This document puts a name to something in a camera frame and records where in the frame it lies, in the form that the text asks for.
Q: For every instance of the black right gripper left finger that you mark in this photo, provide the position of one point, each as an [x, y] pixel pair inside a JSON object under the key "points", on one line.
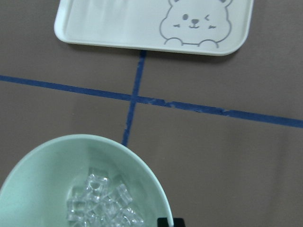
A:
{"points": [[163, 222]]}

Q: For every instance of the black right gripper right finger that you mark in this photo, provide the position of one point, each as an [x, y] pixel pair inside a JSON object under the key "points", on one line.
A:
{"points": [[179, 222]]}

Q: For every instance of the clear ice cubes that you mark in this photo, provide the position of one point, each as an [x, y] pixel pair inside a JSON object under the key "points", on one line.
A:
{"points": [[101, 201]]}

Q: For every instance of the green bowl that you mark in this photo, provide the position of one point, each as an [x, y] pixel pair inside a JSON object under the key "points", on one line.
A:
{"points": [[36, 191]]}

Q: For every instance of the cream bear tray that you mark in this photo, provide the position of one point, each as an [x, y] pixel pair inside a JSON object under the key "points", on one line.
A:
{"points": [[205, 27]]}

